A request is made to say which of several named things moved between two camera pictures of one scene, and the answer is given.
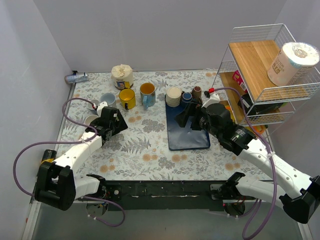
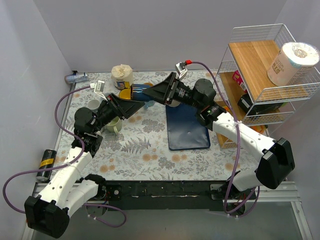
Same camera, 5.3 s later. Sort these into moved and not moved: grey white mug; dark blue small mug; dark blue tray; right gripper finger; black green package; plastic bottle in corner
Moved: dark blue small mug; right gripper finger
Not moved: plastic bottle in corner; dark blue tray; black green package; grey white mug
